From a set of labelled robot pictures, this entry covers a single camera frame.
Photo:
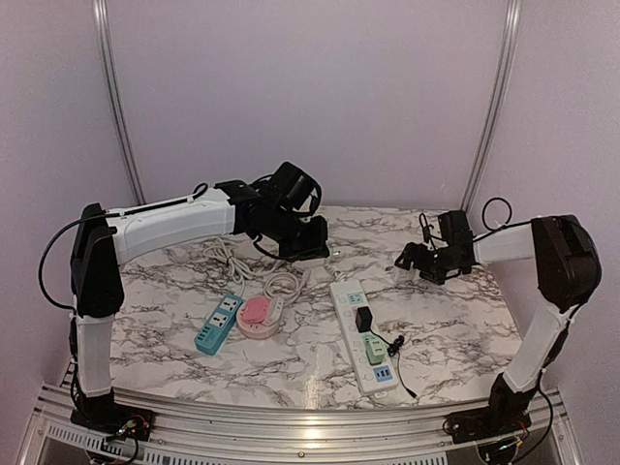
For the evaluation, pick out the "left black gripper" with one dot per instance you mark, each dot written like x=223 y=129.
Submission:
x=317 y=248

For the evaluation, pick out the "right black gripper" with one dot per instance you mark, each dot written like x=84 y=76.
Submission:
x=418 y=249

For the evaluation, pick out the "white cube socket adapter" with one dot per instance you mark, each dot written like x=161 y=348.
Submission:
x=398 y=275

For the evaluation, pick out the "long white power strip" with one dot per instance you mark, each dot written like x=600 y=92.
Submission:
x=347 y=296

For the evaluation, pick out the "black charger plug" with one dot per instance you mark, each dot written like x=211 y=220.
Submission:
x=364 y=319

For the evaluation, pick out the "pink adapter plug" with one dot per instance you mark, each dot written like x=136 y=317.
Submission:
x=255 y=310

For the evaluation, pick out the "green usb adapter plug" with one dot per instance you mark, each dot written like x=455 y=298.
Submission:
x=375 y=350

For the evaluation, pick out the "round pink socket base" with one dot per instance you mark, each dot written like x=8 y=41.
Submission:
x=257 y=331

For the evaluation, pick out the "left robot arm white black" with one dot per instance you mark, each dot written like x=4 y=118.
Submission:
x=283 y=211

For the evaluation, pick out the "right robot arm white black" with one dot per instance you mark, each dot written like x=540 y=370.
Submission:
x=568 y=271

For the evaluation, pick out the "teal power strip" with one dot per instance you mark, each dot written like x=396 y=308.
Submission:
x=218 y=325

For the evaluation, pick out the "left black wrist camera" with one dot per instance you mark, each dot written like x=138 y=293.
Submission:
x=293 y=189

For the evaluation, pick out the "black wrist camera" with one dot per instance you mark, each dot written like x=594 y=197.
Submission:
x=293 y=189
x=453 y=225

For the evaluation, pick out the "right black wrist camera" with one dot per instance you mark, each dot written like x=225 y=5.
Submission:
x=453 y=225

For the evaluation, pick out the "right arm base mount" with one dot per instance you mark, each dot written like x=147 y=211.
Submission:
x=482 y=423

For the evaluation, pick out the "front aluminium rail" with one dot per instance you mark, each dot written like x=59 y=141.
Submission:
x=193 y=432

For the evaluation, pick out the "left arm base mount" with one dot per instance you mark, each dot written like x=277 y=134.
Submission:
x=116 y=420

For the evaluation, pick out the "right aluminium frame post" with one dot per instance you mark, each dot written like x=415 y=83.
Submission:
x=499 y=90

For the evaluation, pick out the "aluminium frame post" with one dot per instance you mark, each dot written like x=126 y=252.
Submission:
x=101 y=19
x=499 y=90

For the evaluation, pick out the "left aluminium frame post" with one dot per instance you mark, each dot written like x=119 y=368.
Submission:
x=101 y=19

